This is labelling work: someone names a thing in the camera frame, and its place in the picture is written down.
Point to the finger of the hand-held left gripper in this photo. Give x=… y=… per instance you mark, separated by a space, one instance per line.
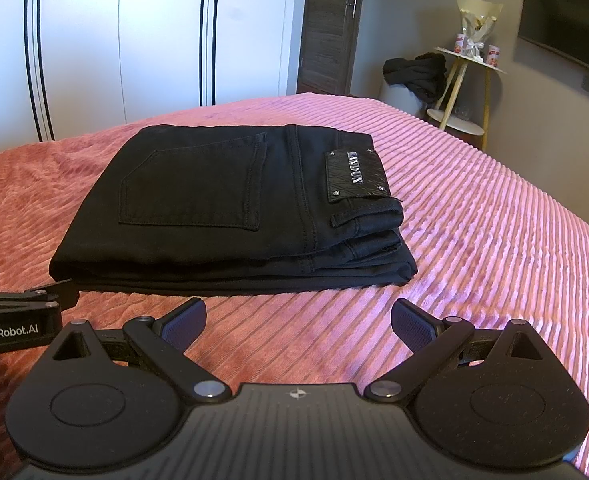
x=57 y=292

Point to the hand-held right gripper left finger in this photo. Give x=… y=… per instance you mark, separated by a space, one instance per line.
x=187 y=322

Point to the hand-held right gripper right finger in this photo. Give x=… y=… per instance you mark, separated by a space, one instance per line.
x=412 y=325

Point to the black pants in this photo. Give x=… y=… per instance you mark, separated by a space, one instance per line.
x=199 y=210

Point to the pink ribbed blanket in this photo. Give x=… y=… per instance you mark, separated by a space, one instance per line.
x=474 y=235

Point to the small clear glass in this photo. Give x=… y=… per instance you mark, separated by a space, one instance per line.
x=460 y=112

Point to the white laundry basket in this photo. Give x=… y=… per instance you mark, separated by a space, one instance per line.
x=399 y=97

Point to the black crumpled garment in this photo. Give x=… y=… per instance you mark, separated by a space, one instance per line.
x=419 y=75

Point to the white wardrobe with black stripes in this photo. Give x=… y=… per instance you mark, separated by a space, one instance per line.
x=124 y=35

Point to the round white side table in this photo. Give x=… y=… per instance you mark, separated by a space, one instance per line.
x=474 y=62

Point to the small red and white can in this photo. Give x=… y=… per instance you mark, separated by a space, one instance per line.
x=459 y=44
x=494 y=56

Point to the dark wooden door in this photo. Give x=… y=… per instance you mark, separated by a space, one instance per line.
x=329 y=35

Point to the wrapped flower bouquet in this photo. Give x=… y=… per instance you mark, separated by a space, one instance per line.
x=477 y=20

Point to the wall-mounted black television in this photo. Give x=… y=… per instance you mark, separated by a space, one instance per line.
x=564 y=5

